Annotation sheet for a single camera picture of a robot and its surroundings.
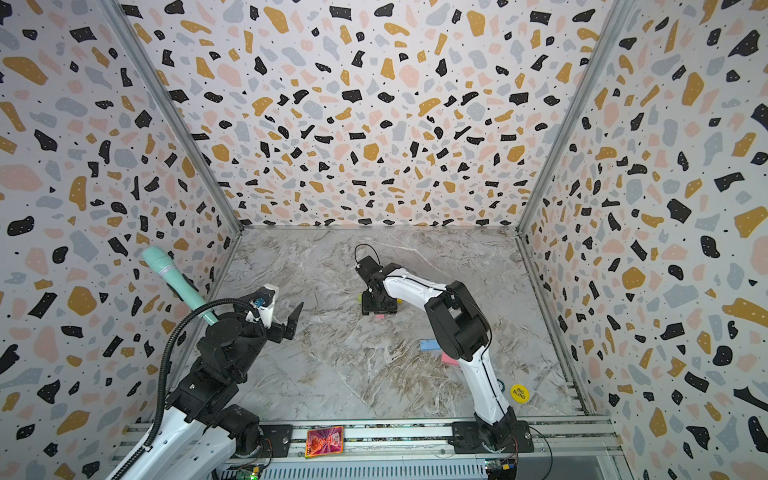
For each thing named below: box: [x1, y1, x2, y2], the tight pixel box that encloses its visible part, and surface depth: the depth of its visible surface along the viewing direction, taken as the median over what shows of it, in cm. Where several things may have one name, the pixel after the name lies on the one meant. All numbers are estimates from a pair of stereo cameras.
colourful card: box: [305, 426, 345, 458], surface depth 74 cm
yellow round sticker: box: [510, 384, 531, 404], surface depth 83 cm
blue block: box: [420, 339, 440, 351], surface depth 92 cm
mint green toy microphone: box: [142, 246, 219, 326], surface depth 70 cm
